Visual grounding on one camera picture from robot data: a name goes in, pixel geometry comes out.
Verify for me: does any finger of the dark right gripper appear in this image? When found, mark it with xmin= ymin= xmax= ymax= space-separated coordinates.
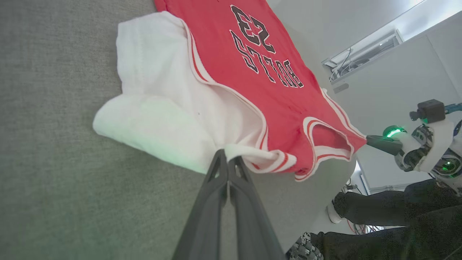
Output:
xmin=366 ymin=135 xmax=403 ymax=156

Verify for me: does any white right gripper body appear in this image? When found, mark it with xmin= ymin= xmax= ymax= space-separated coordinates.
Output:
xmin=382 ymin=121 xmax=457 ymax=173

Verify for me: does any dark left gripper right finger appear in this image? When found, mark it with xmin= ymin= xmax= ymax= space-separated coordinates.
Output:
xmin=228 ymin=156 xmax=286 ymax=260

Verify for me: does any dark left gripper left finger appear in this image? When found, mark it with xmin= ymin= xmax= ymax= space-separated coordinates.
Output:
xmin=173 ymin=149 xmax=229 ymax=260

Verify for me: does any red white basketball jersey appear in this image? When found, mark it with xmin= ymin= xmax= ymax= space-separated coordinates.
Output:
xmin=93 ymin=0 xmax=367 ymax=182

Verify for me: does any white partition panel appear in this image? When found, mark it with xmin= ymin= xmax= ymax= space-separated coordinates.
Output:
xmin=330 ymin=13 xmax=462 ymax=190

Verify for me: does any black white patterned shoe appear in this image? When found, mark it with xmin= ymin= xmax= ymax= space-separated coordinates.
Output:
xmin=287 ymin=232 xmax=324 ymax=260

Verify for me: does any black trousered person leg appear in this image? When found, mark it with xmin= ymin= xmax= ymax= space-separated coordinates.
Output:
xmin=310 ymin=206 xmax=462 ymax=260
xmin=332 ymin=179 xmax=462 ymax=227

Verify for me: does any white sneaker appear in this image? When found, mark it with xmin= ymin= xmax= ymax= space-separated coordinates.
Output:
xmin=326 ymin=200 xmax=344 ymax=224

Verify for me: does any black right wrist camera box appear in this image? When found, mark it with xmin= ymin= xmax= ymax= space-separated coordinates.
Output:
xmin=409 ymin=99 xmax=446 ymax=124

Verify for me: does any white cable tray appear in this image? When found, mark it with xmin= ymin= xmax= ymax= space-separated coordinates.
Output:
xmin=322 ymin=29 xmax=404 ymax=84

